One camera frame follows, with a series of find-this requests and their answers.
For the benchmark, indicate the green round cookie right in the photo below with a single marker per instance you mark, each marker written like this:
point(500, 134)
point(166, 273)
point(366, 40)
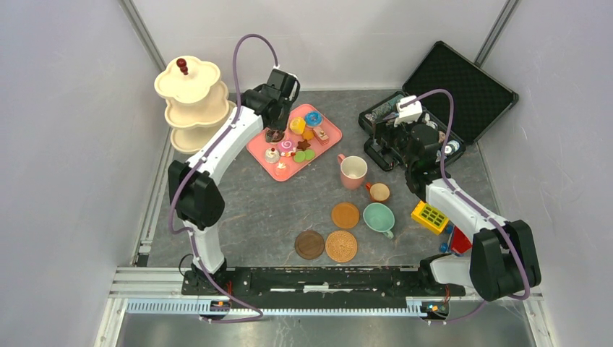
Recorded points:
point(309, 154)

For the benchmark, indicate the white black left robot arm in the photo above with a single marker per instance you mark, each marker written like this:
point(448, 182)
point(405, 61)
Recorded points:
point(196, 198)

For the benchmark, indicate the yellow cake toy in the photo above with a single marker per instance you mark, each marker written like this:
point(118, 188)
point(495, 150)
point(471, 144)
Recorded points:
point(297, 125)

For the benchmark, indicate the orange flower cookie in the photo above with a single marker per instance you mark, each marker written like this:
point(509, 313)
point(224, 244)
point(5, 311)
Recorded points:
point(308, 134)

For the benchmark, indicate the dark brown round coaster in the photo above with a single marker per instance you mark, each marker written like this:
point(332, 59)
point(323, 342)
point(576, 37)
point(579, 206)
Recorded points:
point(309, 244)

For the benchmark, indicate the cream three-tier dessert stand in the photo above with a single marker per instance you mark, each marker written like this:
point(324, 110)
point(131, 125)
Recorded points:
point(197, 103)

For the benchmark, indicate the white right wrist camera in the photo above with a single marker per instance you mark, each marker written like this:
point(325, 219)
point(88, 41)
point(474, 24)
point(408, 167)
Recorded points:
point(409, 110)

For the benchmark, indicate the woven tan round coaster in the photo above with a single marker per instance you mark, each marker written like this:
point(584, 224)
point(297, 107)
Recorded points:
point(341, 246)

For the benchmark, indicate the green round cookie left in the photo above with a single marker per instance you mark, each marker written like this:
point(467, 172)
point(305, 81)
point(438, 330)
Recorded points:
point(299, 156)

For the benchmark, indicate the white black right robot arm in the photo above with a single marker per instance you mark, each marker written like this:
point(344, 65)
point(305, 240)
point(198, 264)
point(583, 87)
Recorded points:
point(503, 260)

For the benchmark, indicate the small orange cup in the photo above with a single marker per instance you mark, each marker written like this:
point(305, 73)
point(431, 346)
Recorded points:
point(378, 192)

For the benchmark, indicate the brown star cookie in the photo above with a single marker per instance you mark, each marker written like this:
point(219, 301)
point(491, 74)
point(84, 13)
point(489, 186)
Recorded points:
point(303, 145)

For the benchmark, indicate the orange round coaster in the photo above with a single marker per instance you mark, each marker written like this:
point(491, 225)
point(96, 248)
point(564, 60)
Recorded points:
point(345, 215)

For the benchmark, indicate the pink swirl cake toy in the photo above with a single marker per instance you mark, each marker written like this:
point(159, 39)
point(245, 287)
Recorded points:
point(287, 148)

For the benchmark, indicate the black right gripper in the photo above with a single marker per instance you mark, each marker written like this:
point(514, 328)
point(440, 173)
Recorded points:
point(383, 128)

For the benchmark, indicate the blue donut toy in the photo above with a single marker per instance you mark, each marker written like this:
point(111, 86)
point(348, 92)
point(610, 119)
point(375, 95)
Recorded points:
point(313, 119)

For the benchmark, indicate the green round cookie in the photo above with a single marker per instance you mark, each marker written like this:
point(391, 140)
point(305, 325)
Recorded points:
point(299, 156)
point(309, 154)

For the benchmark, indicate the chocolate donut toy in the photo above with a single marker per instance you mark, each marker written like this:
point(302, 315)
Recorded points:
point(274, 136)

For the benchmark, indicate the white cupcake toy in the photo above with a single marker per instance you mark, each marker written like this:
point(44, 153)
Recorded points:
point(272, 155)

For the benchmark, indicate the pink mug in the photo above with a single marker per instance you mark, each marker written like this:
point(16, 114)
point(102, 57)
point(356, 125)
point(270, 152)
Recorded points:
point(353, 170)

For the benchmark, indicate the teal green cup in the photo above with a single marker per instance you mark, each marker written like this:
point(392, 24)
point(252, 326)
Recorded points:
point(380, 218)

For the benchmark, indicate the yellow toy block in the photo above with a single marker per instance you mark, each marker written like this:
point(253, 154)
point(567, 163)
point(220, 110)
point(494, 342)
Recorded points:
point(430, 218)

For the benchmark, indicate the black poker chip case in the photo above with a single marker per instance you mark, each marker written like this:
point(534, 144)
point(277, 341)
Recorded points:
point(479, 101)

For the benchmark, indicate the red toy block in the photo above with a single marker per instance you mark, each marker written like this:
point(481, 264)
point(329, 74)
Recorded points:
point(459, 242)

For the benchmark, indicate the pink serving tray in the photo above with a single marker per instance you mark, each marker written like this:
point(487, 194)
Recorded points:
point(285, 160)

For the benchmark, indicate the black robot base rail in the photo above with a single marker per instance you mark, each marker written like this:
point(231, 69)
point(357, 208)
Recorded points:
point(319, 290)

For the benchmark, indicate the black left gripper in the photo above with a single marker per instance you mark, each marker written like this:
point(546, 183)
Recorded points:
point(283, 123)

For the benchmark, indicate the pink slice cake toy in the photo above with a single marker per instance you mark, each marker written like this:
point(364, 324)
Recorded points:
point(321, 135)

